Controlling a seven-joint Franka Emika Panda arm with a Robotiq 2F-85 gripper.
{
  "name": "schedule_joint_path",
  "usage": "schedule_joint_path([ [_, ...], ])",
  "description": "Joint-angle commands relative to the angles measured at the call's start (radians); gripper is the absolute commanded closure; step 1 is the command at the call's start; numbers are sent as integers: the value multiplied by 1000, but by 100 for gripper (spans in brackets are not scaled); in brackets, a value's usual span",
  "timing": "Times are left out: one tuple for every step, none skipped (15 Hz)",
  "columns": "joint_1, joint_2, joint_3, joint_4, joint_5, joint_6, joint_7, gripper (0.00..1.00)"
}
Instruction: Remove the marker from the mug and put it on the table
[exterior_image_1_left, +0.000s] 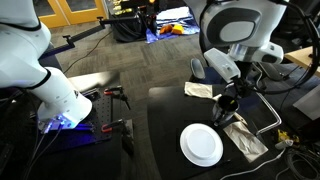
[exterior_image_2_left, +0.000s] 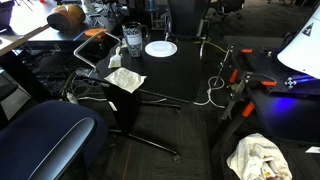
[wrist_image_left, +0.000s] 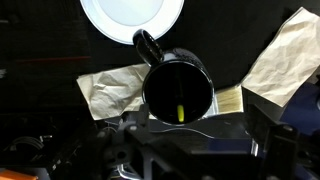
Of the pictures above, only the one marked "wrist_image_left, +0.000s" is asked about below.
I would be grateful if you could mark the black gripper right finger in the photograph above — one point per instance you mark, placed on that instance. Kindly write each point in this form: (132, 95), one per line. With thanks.
(276, 150)

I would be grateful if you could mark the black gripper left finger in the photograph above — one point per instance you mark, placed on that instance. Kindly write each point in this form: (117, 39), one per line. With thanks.
(126, 150)

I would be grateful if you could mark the yellow-green marker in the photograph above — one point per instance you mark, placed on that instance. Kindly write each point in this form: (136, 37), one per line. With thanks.
(180, 113)

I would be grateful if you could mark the black speckled mug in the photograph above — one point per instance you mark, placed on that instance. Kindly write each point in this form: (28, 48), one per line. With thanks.
(156, 93)

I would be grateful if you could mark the grey cloth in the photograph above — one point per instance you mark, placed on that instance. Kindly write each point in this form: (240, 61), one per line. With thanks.
(106, 90)

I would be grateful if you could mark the wooden paintbrush with pale bristles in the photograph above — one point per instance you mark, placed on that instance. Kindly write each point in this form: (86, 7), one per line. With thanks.
(230, 100)

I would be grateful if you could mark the crumpled white napkin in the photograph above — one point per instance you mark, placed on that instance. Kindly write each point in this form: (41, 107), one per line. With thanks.
(286, 60)

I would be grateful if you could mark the flat orange object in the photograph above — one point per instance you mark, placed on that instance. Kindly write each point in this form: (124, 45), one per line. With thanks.
(13, 175)

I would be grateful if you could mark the white round plate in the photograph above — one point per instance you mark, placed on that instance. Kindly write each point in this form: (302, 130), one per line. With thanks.
(133, 16)

